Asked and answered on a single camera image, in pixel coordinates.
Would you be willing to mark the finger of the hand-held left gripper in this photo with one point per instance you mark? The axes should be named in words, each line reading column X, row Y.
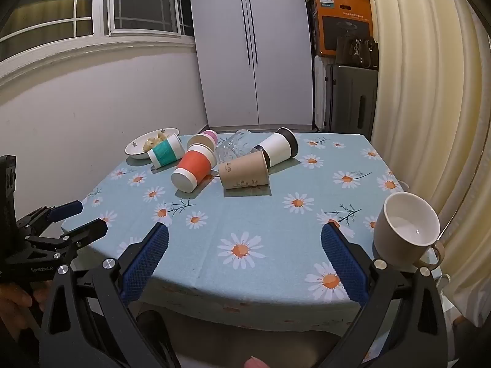
column 66, row 210
column 89, row 232

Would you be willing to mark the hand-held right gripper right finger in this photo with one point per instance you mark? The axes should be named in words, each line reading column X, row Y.
column 342, row 262

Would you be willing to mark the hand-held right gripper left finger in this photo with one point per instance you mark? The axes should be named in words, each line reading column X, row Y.
column 150, row 258

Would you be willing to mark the orange sleeved paper cup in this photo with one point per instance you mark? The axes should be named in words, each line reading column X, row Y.
column 195, row 165

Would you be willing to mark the green banded paper cup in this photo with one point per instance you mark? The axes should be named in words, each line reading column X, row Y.
column 167, row 154

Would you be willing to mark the brown paper cup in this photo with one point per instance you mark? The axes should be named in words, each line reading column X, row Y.
column 241, row 172

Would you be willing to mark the white paper cup black rim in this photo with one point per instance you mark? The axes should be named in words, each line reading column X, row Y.
column 278, row 147

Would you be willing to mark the pink paper cup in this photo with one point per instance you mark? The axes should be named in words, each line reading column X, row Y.
column 209, row 137

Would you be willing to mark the clear glass cup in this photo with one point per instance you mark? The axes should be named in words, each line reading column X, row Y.
column 230, row 147

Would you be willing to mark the person's left hand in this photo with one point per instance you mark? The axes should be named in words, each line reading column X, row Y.
column 17, row 306

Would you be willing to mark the person's right hand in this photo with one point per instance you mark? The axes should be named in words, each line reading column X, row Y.
column 256, row 363

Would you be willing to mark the beige ceramic mug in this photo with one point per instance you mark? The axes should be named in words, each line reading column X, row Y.
column 387, row 238

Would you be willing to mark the white shallow bowl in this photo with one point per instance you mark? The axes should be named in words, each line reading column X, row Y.
column 139, row 146

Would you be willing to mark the blue daisy print tablecloth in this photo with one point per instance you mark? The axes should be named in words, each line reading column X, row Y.
column 249, row 207

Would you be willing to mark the pale food pieces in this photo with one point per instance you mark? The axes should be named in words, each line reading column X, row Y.
column 154, row 140

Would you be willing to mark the grey suitcase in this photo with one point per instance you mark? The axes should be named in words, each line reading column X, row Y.
column 349, row 101

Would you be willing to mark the white suitcase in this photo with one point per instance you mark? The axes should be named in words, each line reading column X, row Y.
column 319, row 92

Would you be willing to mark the cream curtain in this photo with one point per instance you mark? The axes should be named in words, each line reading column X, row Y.
column 422, row 84

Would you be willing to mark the white framed window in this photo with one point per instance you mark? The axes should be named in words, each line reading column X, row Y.
column 57, row 7

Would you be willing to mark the dark handbag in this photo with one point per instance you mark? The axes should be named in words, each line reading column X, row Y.
column 356, row 56

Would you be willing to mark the white wardrobe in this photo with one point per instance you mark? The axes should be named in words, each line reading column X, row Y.
column 222, row 46

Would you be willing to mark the orange cardboard box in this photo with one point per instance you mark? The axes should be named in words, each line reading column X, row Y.
column 325, row 11

